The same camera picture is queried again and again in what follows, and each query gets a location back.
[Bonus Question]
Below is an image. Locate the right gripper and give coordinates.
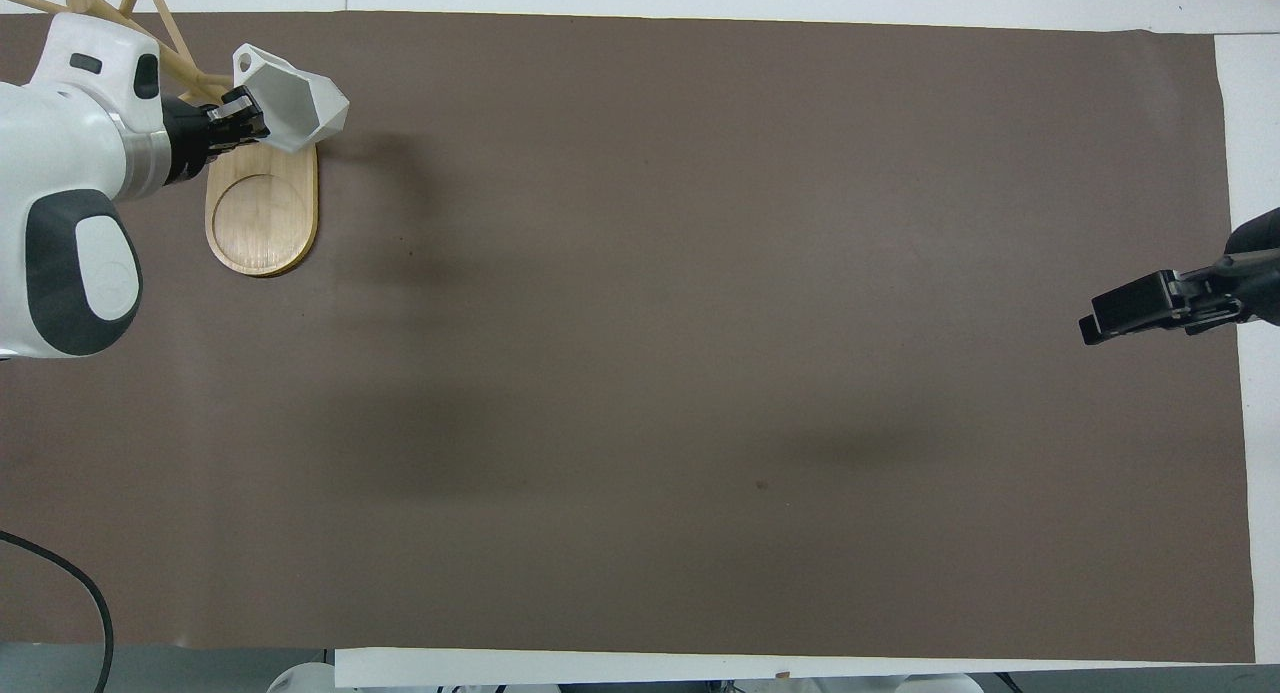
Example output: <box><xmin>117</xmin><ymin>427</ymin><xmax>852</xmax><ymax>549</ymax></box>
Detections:
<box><xmin>1182</xmin><ymin>207</ymin><xmax>1280</xmax><ymax>327</ymax></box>

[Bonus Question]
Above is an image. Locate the black cable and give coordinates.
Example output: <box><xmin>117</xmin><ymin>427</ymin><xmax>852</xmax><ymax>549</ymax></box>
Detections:
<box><xmin>0</xmin><ymin>529</ymin><xmax>115</xmax><ymax>693</ymax></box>

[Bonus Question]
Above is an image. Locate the white faceted cup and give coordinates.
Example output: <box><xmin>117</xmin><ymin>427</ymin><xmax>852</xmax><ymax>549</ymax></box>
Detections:
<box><xmin>231</xmin><ymin>43</ymin><xmax>351</xmax><ymax>155</ymax></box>

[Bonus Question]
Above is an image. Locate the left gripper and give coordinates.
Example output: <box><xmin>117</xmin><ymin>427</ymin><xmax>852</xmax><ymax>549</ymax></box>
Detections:
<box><xmin>158</xmin><ymin>85</ymin><xmax>272</xmax><ymax>187</ymax></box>

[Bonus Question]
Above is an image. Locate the wooden cup rack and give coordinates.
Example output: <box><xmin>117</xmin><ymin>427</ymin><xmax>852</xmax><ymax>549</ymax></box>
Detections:
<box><xmin>4</xmin><ymin>0</ymin><xmax>320</xmax><ymax>279</ymax></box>

